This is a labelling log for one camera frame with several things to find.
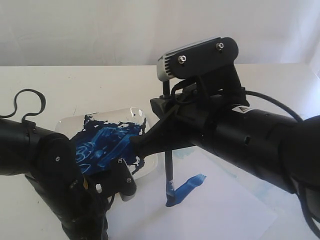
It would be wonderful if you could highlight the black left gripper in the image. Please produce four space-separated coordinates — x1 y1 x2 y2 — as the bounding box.
57 179 108 240

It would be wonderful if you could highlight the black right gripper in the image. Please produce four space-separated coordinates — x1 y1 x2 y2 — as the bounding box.
130 82 249 158

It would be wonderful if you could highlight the black paintbrush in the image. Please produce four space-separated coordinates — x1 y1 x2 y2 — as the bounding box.
162 81 176 207

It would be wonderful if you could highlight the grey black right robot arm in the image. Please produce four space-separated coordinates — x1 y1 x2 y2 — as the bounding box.
130 83 320 236

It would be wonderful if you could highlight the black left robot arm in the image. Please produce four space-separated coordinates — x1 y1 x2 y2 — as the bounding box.
0 119 109 240

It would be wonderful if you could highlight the white plate with blue paint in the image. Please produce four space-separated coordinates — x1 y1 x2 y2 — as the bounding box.
55 107 158 195

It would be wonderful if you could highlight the white paper sheet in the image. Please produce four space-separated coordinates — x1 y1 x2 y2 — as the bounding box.
107 150 277 240

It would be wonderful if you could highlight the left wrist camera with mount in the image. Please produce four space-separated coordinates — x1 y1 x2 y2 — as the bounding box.
98 157 137 202

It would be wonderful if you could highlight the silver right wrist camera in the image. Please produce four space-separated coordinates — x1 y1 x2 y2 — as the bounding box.
156 37 239 82

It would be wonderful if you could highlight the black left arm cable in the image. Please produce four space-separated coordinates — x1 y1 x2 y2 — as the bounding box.
0 89 47 125

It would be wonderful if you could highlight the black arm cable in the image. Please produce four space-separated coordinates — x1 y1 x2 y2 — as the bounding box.
171 83 320 240
0 89 47 125

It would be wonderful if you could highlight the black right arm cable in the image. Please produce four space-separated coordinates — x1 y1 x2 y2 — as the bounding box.
171 83 320 240

